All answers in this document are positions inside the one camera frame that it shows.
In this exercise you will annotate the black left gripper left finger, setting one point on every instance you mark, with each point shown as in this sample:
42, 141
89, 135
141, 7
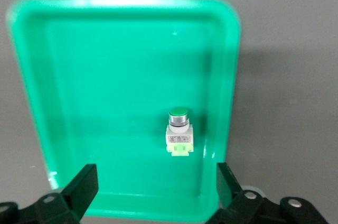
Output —
79, 189

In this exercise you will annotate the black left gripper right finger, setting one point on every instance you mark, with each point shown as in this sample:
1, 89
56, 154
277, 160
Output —
229, 192

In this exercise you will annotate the pushbutton with green terminal block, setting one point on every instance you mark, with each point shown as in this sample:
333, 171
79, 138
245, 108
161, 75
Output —
179, 134

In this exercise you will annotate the green plastic tray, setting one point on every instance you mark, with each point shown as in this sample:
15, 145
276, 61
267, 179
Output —
105, 89

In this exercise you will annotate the dark grey table mat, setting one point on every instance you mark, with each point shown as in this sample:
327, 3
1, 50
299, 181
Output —
290, 49

